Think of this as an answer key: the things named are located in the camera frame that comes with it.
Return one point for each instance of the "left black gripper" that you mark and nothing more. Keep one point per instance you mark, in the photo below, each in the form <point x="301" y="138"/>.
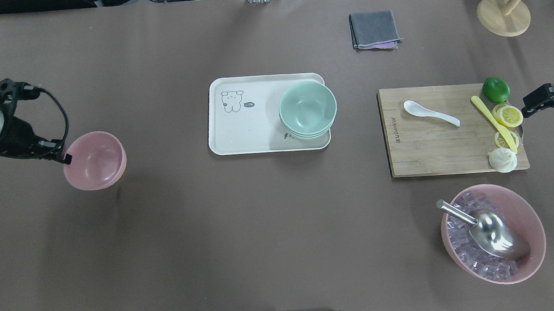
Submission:
<point x="18" y="135"/>

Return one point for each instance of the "small pink bowl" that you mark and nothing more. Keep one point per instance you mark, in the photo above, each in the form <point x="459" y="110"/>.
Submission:
<point x="98" y="161"/>

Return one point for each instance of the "white ceramic spoon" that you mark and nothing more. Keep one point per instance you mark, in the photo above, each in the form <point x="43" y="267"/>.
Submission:
<point x="418" y="110"/>

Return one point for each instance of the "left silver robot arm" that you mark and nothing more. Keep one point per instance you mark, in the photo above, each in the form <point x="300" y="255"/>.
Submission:
<point x="17" y="137"/>

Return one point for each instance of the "large pink ice bowl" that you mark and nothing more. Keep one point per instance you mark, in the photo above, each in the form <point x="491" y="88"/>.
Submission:
<point x="518" y="215"/>

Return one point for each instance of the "lemon slice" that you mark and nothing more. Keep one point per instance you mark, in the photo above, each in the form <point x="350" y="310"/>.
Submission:
<point x="509" y="116"/>
<point x="502" y="143"/>

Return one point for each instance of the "green lime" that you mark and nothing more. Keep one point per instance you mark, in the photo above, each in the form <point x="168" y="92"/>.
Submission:
<point x="496" y="90"/>

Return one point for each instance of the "yellow plastic knife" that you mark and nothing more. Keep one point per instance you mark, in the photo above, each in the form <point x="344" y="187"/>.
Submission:
<point x="505" y="133"/>

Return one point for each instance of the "white steamed bun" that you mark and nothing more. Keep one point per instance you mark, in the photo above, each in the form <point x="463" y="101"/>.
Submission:
<point x="503" y="160"/>

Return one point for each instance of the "wooden mug tree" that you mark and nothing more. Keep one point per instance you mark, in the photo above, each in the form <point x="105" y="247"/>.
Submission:
<point x="506" y="18"/>

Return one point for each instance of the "wooden cutting board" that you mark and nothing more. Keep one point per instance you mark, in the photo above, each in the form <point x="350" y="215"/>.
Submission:
<point x="419" y="146"/>

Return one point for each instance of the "metal ice scoop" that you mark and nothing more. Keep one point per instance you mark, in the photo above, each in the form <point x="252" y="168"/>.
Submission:
<point x="490" y="232"/>

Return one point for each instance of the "grey folded cloth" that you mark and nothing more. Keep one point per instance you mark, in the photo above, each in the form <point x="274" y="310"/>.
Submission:
<point x="374" y="30"/>

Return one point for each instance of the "cream serving tray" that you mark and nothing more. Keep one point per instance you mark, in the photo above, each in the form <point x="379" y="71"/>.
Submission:
<point x="244" y="115"/>

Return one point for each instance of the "stacked green bowls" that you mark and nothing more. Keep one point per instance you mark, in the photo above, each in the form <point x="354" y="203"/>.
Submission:
<point x="307" y="109"/>

